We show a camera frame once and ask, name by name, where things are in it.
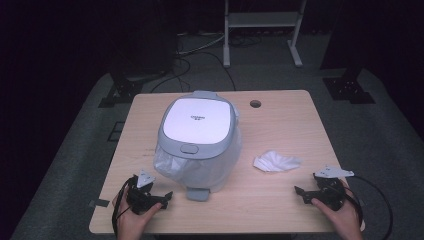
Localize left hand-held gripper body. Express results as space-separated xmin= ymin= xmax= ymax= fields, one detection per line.
xmin=125 ymin=169 xmax=165 ymax=216

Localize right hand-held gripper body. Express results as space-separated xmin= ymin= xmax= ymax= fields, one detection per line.
xmin=311 ymin=165 xmax=355 ymax=212

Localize clear plastic trash bag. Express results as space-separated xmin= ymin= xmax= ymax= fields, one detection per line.
xmin=153 ymin=126 xmax=243 ymax=194

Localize white tissue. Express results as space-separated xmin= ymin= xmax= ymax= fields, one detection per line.
xmin=252 ymin=149 xmax=303 ymax=173

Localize white grey pedal trash can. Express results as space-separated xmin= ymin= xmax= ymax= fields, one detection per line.
xmin=153 ymin=89 xmax=243 ymax=203

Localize person's left hand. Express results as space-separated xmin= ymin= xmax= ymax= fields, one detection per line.
xmin=112 ymin=194 xmax=164 ymax=240

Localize person's right hand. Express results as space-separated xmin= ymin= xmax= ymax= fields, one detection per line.
xmin=311 ymin=179 xmax=365 ymax=240

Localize grey tape strip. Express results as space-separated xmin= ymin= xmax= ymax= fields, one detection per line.
xmin=88 ymin=198 xmax=111 ymax=209

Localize black stand with perforated base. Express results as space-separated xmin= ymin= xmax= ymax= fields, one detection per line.
xmin=320 ymin=0 xmax=377 ymax=105

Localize black stand with flat base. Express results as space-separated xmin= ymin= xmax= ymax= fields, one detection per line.
xmin=97 ymin=64 xmax=169 ymax=109

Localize white metal stand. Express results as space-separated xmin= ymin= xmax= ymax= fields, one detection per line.
xmin=222 ymin=0 xmax=308 ymax=69

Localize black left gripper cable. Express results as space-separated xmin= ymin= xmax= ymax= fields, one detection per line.
xmin=111 ymin=175 xmax=135 ymax=237

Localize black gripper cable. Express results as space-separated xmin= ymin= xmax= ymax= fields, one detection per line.
xmin=111 ymin=175 xmax=135 ymax=237
xmin=342 ymin=174 xmax=395 ymax=240

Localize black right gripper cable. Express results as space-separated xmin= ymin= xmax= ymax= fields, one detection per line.
xmin=342 ymin=174 xmax=395 ymax=240

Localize black floor socket frame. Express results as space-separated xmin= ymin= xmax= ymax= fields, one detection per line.
xmin=106 ymin=120 xmax=126 ymax=143

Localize black floor cables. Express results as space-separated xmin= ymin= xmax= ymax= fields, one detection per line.
xmin=149 ymin=34 xmax=264 ymax=94

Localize white floor cable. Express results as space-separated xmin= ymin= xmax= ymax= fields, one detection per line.
xmin=175 ymin=30 xmax=228 ymax=57

